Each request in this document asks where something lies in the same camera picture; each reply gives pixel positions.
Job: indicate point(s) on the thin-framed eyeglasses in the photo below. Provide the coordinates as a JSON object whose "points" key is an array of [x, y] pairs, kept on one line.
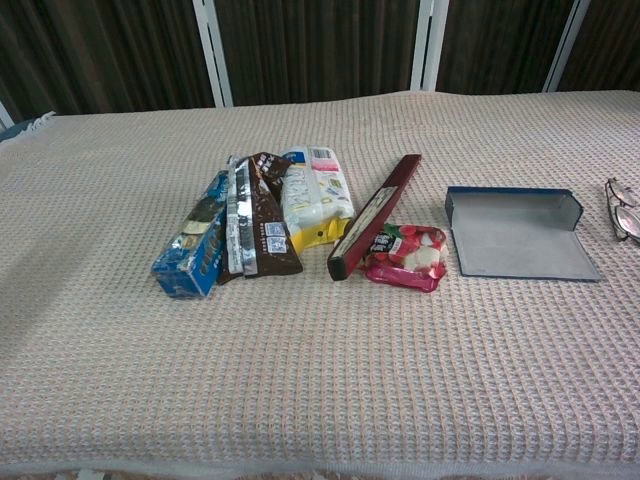
{"points": [[623, 220]]}

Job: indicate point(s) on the white and yellow snack bag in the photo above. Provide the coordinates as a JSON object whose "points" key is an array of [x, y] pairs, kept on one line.
{"points": [[312, 200]]}

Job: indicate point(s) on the long dark red box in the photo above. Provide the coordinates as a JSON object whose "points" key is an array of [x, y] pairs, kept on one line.
{"points": [[372, 215]]}

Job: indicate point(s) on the brown snack bag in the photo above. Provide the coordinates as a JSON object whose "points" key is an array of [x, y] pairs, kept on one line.
{"points": [[265, 215]]}

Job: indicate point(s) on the red candy bag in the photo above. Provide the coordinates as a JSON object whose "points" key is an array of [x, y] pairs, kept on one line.
{"points": [[415, 257]]}

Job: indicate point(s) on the blue cookie package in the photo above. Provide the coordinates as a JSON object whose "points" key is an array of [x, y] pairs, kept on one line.
{"points": [[192, 255]]}

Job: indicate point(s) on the beige waffle-weave blanket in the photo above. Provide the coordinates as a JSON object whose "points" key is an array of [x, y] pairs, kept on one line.
{"points": [[320, 375]]}

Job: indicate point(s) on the teal table pad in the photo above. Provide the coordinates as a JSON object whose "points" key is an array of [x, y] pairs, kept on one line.
{"points": [[11, 134]]}

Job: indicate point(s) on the white frame post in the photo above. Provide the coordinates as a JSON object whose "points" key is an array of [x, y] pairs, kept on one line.
{"points": [[567, 45], [430, 45], [212, 50], [4, 116]]}

